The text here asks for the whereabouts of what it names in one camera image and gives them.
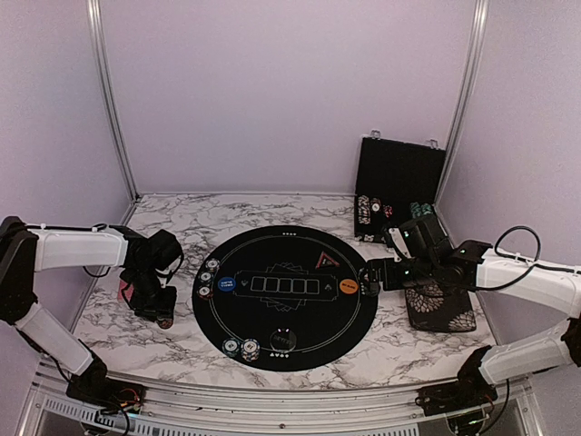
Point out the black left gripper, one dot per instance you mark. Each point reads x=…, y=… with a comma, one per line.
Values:
x=163, y=309

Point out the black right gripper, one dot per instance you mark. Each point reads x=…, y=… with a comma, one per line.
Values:
x=373, y=267

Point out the orange big blind button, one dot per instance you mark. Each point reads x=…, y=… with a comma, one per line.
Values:
x=349, y=286

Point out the small green fifty chip stack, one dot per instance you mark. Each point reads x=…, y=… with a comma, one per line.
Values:
x=206, y=278

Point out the small blue ten chip stack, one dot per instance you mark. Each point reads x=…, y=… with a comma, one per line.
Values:
x=212, y=265

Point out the blue small blind button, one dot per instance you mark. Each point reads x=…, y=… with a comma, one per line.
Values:
x=226, y=284

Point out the clear round dealer button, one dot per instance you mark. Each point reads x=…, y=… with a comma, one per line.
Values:
x=283, y=340

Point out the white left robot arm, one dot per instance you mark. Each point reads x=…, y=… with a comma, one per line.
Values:
x=46, y=270

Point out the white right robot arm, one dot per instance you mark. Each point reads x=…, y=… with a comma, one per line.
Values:
x=474, y=266

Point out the red playing card deck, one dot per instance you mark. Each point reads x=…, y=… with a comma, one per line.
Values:
x=125, y=291

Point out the black floral rectangular tray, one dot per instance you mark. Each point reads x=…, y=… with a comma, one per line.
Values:
x=431, y=310

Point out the green chips in case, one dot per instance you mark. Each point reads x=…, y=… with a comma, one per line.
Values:
x=420, y=209

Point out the black poker chip case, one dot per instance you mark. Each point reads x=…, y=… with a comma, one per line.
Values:
x=399, y=174

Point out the round black poker mat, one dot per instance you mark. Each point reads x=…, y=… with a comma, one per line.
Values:
x=278, y=287

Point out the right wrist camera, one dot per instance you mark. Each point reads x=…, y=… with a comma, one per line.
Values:
x=424, y=238

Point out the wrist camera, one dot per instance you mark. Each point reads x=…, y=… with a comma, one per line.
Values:
x=163, y=254
x=424, y=238

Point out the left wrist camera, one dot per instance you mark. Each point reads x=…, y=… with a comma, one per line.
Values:
x=163, y=254

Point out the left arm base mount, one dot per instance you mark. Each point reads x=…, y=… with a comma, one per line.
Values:
x=94, y=386

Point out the aluminium front rail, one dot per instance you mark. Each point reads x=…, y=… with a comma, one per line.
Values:
x=171, y=408

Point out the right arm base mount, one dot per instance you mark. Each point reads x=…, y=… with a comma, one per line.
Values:
x=456, y=399

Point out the right aluminium frame post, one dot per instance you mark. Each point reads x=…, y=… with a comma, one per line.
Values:
x=467, y=85

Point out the aluminium frame post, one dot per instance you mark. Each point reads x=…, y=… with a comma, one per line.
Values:
x=467, y=85
x=94, y=11

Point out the left aluminium frame post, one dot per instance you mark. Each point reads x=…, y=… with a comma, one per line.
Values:
x=94, y=11

